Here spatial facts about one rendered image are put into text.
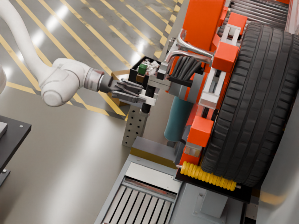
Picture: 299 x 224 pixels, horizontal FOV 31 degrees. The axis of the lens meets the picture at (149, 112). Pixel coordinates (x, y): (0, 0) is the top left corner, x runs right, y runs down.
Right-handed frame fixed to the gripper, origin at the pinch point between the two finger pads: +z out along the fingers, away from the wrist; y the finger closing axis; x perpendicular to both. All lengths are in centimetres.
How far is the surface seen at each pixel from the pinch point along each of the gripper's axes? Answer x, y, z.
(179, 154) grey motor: -51, -39, 17
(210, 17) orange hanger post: 16, -60, 11
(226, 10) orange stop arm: -33, -203, 13
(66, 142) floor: -83, -57, -49
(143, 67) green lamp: -17, -53, -14
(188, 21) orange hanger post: 11, -60, 2
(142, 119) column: -61, -73, -10
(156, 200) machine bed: -77, -30, 13
